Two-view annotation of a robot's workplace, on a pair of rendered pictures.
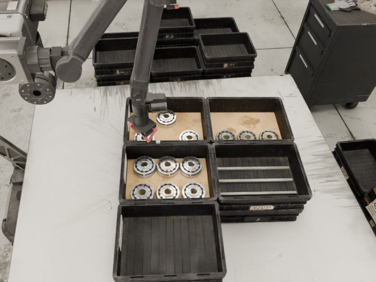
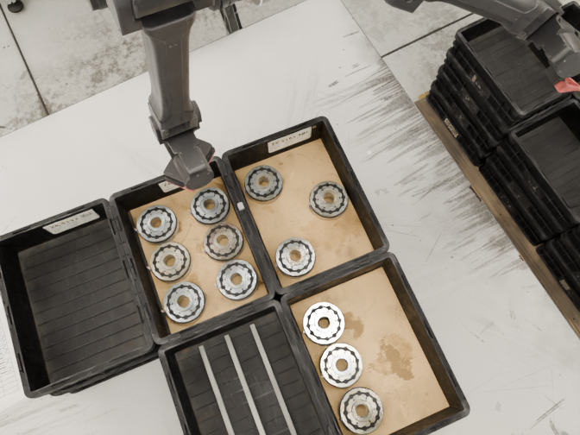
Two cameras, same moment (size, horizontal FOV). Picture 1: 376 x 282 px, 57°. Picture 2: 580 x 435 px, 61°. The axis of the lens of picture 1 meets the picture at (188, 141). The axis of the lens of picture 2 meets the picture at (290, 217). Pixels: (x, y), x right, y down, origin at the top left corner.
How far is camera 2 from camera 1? 1.03 m
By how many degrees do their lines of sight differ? 38
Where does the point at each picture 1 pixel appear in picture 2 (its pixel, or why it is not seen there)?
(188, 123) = (337, 242)
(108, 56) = (507, 46)
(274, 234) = not seen: outside the picture
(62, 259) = (69, 169)
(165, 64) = (564, 148)
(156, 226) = (115, 267)
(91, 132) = (282, 103)
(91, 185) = not seen: hidden behind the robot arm
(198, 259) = (78, 348)
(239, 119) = (393, 335)
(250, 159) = (299, 385)
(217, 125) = (358, 296)
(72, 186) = not seen: hidden behind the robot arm
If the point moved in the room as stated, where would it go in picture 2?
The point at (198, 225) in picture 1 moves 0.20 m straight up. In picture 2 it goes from (134, 330) to (104, 322)
